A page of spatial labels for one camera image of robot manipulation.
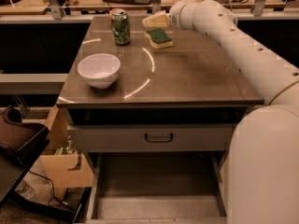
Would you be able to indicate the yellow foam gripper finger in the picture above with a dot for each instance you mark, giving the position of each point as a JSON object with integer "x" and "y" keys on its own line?
{"x": 158, "y": 19}

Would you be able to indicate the green and yellow sponge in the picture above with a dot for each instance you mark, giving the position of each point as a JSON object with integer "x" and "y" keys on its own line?
{"x": 158, "y": 38}

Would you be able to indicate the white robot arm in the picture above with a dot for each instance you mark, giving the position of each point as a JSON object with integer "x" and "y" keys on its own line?
{"x": 263, "y": 158}

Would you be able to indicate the grey drawer cabinet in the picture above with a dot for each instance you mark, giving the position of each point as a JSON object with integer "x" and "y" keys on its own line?
{"x": 192, "y": 82}

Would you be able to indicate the grey middle drawer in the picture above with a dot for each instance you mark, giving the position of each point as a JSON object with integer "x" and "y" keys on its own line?
{"x": 151, "y": 138}

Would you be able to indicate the open bottom drawer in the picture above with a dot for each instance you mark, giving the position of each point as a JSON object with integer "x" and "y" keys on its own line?
{"x": 156, "y": 188}

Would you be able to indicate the green soda can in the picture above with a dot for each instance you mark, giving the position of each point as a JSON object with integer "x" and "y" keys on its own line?
{"x": 120, "y": 26}

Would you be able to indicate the white bowl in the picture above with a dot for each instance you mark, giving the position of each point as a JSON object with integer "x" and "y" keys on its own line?
{"x": 99, "y": 70}

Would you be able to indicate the cardboard box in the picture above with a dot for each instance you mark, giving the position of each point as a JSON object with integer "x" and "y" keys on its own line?
{"x": 63, "y": 165}

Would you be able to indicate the dark brown chair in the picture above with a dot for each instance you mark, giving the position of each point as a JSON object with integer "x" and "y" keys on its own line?
{"x": 21, "y": 143}

